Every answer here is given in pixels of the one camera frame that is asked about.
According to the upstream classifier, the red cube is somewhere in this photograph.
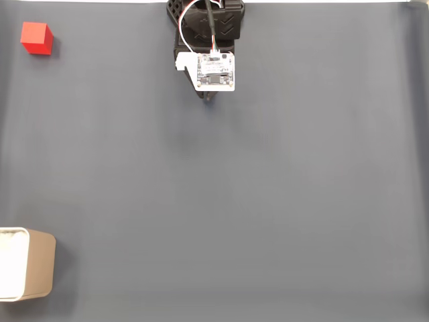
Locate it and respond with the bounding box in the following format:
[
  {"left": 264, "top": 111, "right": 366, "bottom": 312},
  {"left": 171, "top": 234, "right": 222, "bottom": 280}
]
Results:
[{"left": 19, "top": 21, "right": 54, "bottom": 56}]

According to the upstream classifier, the beige square box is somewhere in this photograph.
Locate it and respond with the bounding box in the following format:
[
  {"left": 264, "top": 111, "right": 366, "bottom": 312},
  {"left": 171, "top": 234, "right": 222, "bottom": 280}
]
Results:
[{"left": 0, "top": 227, "right": 57, "bottom": 303}]

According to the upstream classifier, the grey-blue table mat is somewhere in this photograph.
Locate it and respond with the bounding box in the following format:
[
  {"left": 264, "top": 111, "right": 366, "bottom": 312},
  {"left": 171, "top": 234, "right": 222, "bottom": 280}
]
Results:
[{"left": 0, "top": 2, "right": 429, "bottom": 322}]

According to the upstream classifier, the black camera cable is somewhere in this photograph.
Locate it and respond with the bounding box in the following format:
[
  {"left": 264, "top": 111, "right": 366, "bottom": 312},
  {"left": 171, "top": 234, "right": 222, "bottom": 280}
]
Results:
[{"left": 204, "top": 0, "right": 221, "bottom": 55}]

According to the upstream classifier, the red white servo cable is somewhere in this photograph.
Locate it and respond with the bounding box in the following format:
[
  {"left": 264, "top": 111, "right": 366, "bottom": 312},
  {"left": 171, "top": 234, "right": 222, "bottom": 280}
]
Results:
[{"left": 178, "top": 0, "right": 202, "bottom": 54}]

